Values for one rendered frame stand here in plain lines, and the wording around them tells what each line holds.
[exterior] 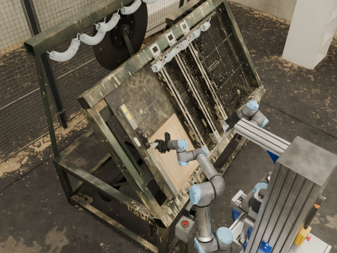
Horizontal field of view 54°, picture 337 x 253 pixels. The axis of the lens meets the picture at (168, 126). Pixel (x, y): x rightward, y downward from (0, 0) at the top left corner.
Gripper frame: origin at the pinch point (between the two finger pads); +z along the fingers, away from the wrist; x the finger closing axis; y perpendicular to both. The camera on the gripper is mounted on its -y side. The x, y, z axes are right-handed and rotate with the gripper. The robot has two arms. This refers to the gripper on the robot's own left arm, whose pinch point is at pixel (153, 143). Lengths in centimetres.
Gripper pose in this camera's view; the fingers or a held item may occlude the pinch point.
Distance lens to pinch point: 266.6
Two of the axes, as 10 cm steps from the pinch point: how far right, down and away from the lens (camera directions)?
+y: -3.6, 8.3, -4.4
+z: -7.0, 0.7, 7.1
